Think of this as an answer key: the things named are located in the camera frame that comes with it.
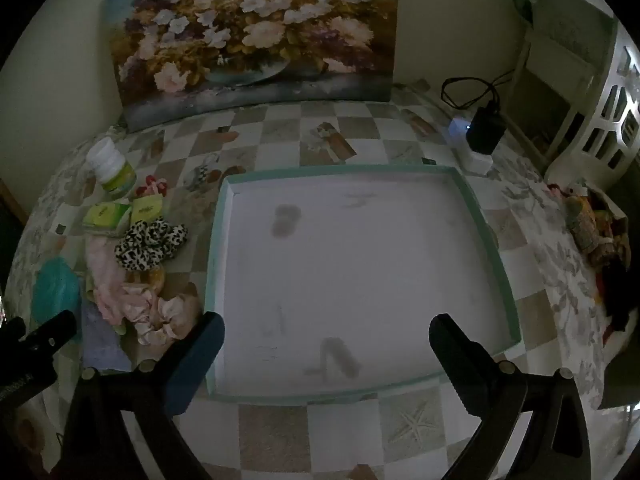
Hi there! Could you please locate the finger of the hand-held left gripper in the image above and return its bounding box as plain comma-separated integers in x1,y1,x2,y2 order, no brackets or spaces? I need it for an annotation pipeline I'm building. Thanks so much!
19,310,78,356

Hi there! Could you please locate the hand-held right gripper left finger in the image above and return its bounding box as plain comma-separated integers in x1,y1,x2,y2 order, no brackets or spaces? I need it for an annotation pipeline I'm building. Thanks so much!
55,311,226,480

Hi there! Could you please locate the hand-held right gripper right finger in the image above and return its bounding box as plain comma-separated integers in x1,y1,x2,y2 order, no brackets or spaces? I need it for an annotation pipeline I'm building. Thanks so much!
429,313,593,480

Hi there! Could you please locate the lilac cloth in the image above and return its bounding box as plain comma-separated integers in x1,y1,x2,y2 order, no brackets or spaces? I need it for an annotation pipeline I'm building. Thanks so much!
80,302,132,372

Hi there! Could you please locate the pink fluffy cloth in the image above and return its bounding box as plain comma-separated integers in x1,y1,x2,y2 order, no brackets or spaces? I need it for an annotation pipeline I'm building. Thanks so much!
84,235,151,325

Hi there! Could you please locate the light green cloth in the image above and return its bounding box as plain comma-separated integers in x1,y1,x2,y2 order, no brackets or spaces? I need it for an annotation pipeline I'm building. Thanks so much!
82,201,132,237

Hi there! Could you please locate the leopard print scrunchie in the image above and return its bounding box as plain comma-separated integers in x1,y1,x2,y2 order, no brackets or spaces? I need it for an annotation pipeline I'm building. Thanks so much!
114,217,189,272

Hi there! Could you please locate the white tray teal rim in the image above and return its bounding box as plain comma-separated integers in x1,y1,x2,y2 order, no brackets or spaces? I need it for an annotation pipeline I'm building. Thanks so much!
202,162,522,406

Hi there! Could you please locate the teal plastic lidded box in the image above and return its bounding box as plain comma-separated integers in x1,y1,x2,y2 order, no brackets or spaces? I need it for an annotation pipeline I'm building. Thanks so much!
32,257,82,335

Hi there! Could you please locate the white pill bottle green label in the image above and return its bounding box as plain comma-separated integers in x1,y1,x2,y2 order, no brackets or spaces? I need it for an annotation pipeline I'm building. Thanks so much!
85,137,137,200

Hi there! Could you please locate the plush toy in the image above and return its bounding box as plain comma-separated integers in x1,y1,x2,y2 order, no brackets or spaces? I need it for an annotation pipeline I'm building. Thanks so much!
561,182,602,255

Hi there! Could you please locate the white power strip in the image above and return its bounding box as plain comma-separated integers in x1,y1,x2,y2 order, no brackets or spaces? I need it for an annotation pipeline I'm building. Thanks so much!
446,116,494,176

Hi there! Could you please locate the black power adapter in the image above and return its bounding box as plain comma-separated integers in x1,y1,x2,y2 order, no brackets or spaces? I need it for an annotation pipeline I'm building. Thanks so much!
467,105,507,155

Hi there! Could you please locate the white lattice basket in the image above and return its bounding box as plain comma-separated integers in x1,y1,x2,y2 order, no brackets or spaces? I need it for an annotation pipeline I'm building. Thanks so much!
547,22,640,192

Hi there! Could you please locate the flower painting canvas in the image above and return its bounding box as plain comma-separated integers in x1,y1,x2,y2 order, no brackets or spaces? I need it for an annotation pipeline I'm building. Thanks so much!
106,0,401,133

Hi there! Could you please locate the black cable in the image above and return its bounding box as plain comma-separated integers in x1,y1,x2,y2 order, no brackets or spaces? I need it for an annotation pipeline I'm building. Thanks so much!
441,67,516,112

